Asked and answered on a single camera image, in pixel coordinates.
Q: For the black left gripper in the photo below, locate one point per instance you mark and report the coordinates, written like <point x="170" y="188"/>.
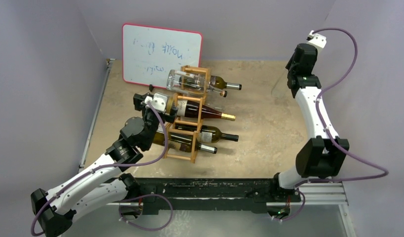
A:
<point x="139" y="100"/>

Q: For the clear square glass bottle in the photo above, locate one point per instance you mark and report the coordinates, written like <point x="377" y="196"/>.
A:
<point x="173" y="84"/>

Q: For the clear round glass bottle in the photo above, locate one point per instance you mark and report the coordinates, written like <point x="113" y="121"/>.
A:
<point x="280" y="88"/>

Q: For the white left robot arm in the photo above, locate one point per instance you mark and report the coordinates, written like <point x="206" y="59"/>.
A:
<point x="104" y="181"/>

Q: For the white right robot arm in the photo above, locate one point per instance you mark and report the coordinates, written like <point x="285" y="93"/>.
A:
<point x="321" y="156"/>

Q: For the wooden wine rack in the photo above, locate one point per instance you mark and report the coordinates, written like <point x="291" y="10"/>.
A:
<point x="170" y="126"/>

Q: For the red wine bottle gold cap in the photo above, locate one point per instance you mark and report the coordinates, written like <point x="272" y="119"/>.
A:
<point x="208" y="111"/>

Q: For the green bottle silver cap front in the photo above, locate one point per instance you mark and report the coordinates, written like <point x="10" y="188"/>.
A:
<point x="183" y="143"/>

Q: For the green bottle silver cap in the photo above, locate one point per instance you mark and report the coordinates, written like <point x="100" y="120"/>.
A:
<point x="215" y="81"/>
<point x="183" y="143"/>

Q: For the green bottle silver cap top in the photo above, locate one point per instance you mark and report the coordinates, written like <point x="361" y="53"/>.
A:
<point x="215" y="81"/>

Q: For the green bottle black neck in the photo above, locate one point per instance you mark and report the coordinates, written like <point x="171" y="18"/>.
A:
<point x="208" y="134"/>

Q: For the pink-framed whiteboard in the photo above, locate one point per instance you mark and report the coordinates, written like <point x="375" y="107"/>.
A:
<point x="150" y="53"/>

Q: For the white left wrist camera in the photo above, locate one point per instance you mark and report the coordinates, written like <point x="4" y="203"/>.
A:
<point x="158" y="101"/>

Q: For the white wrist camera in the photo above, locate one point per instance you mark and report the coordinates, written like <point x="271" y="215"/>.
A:
<point x="158" y="101"/>
<point x="317" y="40"/>

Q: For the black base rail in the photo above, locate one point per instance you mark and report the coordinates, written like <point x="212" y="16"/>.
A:
<point x="257" y="195"/>

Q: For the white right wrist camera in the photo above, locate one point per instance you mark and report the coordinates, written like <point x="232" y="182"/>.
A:
<point x="317" y="40"/>

